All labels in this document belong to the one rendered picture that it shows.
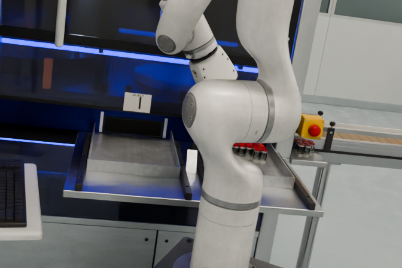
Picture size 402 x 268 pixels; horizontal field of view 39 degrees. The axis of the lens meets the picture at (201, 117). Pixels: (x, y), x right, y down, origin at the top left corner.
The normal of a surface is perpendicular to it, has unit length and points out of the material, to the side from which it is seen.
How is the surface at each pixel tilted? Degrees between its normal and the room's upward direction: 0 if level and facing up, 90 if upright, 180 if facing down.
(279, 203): 0
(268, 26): 95
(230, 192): 89
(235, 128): 100
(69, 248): 90
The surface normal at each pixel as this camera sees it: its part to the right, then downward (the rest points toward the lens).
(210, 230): -0.51, 0.17
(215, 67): 0.57, 0.12
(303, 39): 0.12, 0.29
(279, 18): 0.47, 0.33
